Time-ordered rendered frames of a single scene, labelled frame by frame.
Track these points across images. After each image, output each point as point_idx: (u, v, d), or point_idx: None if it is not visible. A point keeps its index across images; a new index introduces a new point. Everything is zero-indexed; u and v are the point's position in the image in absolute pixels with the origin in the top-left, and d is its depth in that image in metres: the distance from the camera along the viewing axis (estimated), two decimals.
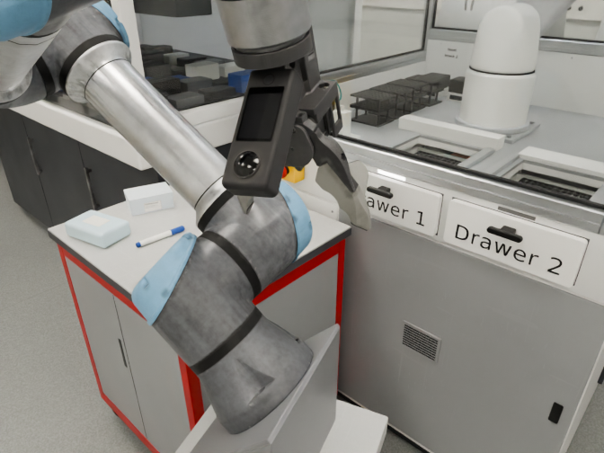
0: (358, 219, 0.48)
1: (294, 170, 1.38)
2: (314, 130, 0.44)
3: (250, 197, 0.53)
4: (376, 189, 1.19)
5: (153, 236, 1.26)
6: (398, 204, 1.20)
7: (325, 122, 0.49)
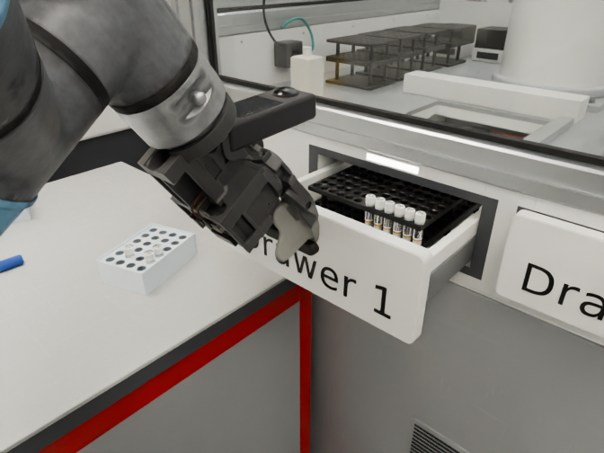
0: None
1: None
2: None
3: None
4: None
5: None
6: (335, 264, 0.53)
7: None
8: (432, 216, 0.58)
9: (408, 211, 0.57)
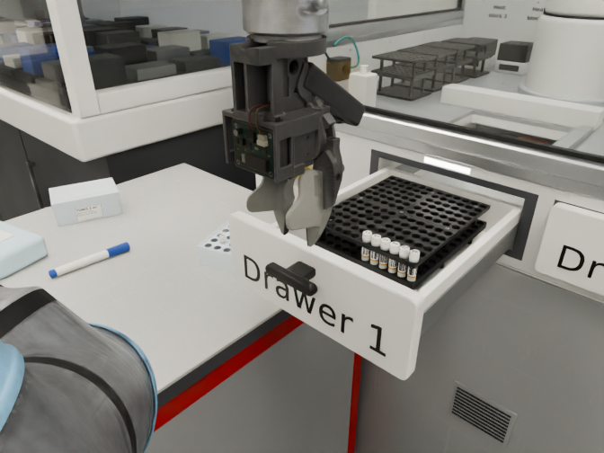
0: (288, 212, 0.54)
1: None
2: None
3: None
4: (282, 271, 0.55)
5: (78, 261, 0.82)
6: (333, 302, 0.56)
7: None
8: (426, 253, 0.61)
9: (403, 250, 0.59)
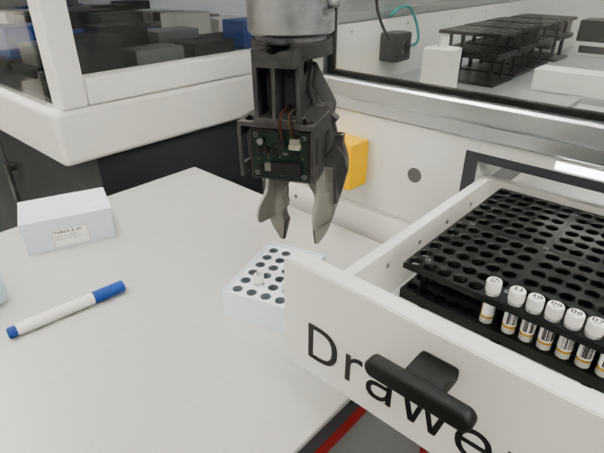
0: (281, 215, 0.54)
1: (350, 164, 0.69)
2: None
3: None
4: (403, 377, 0.30)
5: (50, 311, 0.57)
6: (491, 430, 0.31)
7: (258, 155, 0.44)
8: None
9: (597, 326, 0.34)
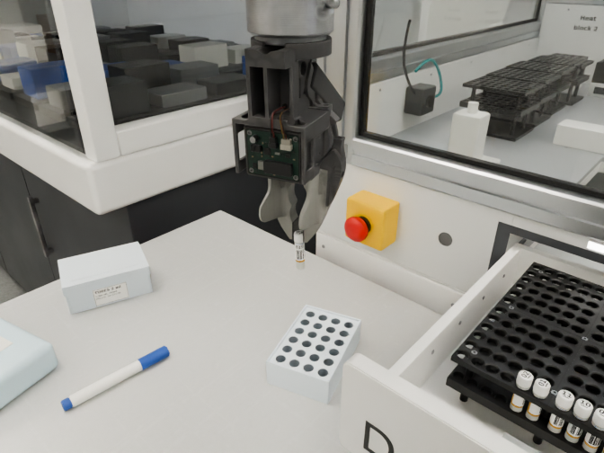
0: (290, 216, 0.54)
1: (383, 227, 0.72)
2: None
3: None
4: None
5: (102, 381, 0.59)
6: None
7: (254, 154, 0.45)
8: None
9: None
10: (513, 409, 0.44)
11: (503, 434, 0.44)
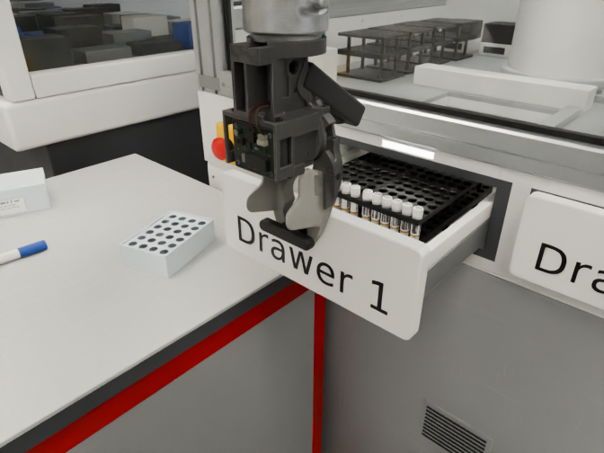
0: (288, 212, 0.54)
1: None
2: None
3: None
4: (278, 226, 0.51)
5: None
6: (332, 260, 0.53)
7: None
8: (430, 210, 0.57)
9: (405, 207, 0.56)
10: (342, 212, 0.63)
11: None
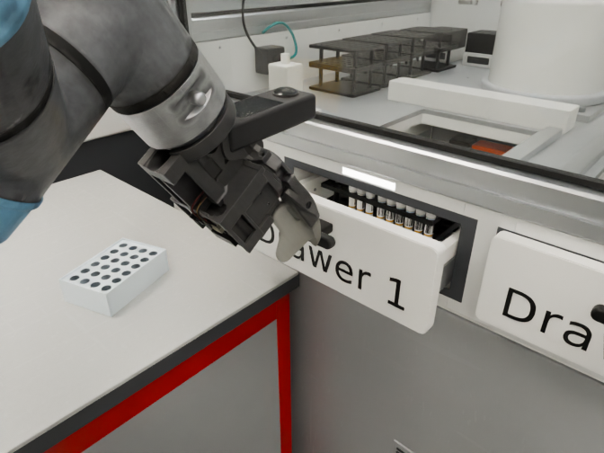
0: None
1: None
2: None
3: None
4: None
5: None
6: (350, 258, 0.55)
7: None
8: None
9: None
10: None
11: None
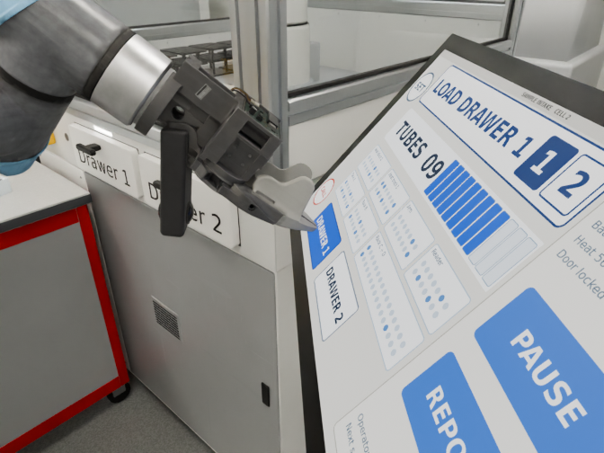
0: (295, 229, 0.52)
1: None
2: (203, 177, 0.46)
3: None
4: (81, 146, 1.07)
5: None
6: (110, 163, 1.08)
7: (259, 143, 0.46)
8: None
9: None
10: None
11: None
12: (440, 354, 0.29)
